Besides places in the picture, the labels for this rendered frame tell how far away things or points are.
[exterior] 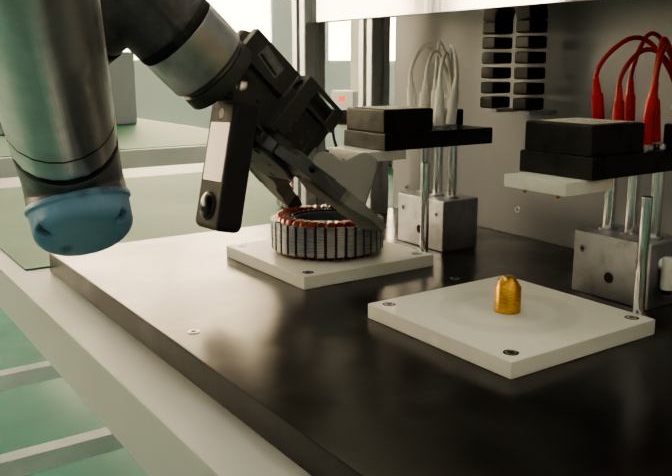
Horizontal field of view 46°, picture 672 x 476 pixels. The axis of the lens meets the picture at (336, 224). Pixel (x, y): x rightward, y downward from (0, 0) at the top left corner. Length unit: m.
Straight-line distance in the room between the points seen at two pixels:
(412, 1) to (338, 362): 0.41
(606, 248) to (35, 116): 0.45
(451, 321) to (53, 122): 0.30
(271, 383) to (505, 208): 0.51
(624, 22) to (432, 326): 0.40
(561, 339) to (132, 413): 0.29
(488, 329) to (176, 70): 0.32
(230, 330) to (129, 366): 0.08
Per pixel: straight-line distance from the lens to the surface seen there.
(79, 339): 0.67
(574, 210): 0.87
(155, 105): 5.51
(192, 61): 0.66
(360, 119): 0.80
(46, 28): 0.46
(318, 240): 0.73
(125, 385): 0.57
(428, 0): 0.80
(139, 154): 2.11
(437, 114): 0.82
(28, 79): 0.49
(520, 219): 0.93
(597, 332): 0.58
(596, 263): 0.70
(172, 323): 0.62
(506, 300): 0.59
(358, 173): 0.72
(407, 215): 0.87
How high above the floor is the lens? 0.96
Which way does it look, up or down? 11 degrees down
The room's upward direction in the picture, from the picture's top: straight up
